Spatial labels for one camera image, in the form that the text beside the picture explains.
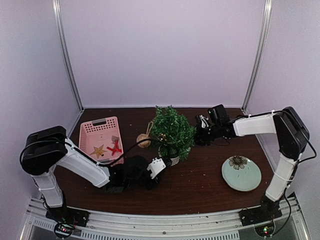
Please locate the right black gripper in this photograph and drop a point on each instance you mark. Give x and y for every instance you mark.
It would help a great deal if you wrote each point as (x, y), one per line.
(199, 137)

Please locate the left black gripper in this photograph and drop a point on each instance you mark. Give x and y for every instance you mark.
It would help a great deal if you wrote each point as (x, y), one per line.
(154, 184)

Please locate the twine ball ornament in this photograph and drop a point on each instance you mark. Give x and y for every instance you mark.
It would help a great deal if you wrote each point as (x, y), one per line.
(143, 138)

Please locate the gold star ornament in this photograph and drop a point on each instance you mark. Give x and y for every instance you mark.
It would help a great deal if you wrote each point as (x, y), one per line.
(98, 151)

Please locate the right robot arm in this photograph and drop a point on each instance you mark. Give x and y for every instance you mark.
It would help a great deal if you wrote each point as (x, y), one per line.
(287, 127)

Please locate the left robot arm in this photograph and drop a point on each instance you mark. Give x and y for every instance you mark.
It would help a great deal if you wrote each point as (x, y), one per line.
(48, 148)

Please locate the white tree pot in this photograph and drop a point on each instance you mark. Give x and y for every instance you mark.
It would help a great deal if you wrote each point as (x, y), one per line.
(174, 160)

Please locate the small green christmas tree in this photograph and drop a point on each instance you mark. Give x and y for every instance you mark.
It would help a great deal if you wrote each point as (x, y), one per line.
(180, 135)

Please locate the red bow ornament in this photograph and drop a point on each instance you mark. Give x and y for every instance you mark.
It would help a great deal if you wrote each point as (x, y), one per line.
(115, 149)

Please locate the light green floral plate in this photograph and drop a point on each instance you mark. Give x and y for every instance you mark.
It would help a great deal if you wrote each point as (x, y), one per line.
(241, 173)

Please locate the pink plastic basket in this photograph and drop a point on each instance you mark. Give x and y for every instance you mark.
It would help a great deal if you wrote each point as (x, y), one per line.
(104, 131)

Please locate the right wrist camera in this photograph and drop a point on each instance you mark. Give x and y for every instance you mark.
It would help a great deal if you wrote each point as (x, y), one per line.
(202, 121)

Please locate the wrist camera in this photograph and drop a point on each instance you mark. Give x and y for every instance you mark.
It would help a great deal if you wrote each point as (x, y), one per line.
(157, 165)
(202, 121)

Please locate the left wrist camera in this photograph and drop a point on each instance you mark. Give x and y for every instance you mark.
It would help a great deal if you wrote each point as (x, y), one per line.
(157, 165)

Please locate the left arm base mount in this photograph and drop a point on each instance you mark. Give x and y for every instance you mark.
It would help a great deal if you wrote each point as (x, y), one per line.
(67, 219)

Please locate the aluminium front rail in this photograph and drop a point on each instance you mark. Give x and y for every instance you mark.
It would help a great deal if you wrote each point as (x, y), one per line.
(223, 225)

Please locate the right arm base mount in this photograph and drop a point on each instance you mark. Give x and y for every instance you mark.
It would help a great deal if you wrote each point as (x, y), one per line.
(260, 217)

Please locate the right aluminium frame post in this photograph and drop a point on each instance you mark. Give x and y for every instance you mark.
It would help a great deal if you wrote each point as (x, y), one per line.
(264, 31)

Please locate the aluminium frame post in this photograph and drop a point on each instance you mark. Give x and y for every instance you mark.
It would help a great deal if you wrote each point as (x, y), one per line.
(65, 53)
(264, 31)

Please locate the left aluminium frame post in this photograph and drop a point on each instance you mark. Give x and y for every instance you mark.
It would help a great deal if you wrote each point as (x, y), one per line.
(65, 53)

